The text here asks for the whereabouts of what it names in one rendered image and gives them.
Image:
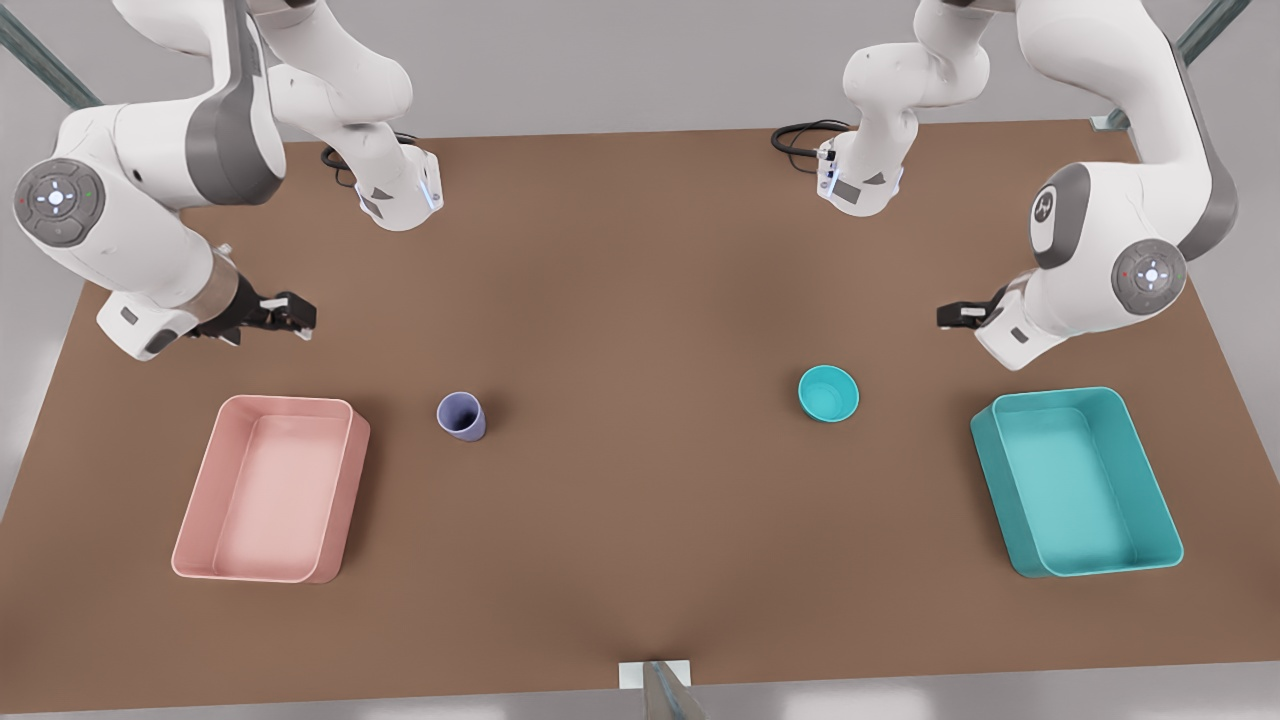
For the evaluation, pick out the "silver frame post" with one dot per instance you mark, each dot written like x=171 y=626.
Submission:
x=1190 y=45
x=45 y=60
x=662 y=690

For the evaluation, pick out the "teal rectangular box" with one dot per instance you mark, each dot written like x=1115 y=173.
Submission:
x=1075 y=482

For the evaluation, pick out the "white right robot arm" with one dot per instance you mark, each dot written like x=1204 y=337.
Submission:
x=150 y=150

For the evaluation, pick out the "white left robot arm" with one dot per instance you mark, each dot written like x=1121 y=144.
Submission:
x=1120 y=200

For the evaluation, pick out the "pink rectangular box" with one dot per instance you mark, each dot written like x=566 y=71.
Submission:
x=270 y=487

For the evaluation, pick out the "lavender cup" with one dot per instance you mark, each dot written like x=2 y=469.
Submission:
x=462 y=415

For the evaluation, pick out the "teal bowl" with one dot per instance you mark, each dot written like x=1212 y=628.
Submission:
x=828 y=393

